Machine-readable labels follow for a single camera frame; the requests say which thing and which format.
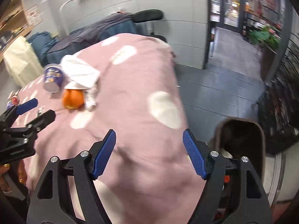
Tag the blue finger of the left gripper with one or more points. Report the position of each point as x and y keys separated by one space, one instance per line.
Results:
x=11 y=114
x=41 y=122

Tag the white paper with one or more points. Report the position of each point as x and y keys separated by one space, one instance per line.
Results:
x=81 y=75

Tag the orange peel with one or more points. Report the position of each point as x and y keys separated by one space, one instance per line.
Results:
x=73 y=99

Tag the black wire drawer rack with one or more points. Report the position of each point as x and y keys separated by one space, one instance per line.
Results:
x=278 y=106

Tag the dark brown trash bin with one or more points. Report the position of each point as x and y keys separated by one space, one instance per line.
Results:
x=241 y=137

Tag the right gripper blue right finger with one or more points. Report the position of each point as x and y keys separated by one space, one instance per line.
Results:
x=247 y=203

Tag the cream cloth cover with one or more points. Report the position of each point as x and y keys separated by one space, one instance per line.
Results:
x=21 y=62

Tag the clear plastic wrapper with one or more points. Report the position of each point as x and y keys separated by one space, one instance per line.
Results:
x=90 y=98

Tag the black office chair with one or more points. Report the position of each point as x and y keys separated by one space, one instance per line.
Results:
x=147 y=18

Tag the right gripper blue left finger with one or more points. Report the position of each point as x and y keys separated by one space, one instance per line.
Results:
x=51 y=200

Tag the green potted plant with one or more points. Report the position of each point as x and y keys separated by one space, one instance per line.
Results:
x=265 y=36

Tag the pink polka dot bedspread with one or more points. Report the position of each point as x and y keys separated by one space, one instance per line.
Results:
x=149 y=177

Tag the purple instant noodle cup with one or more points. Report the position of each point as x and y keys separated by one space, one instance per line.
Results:
x=53 y=78

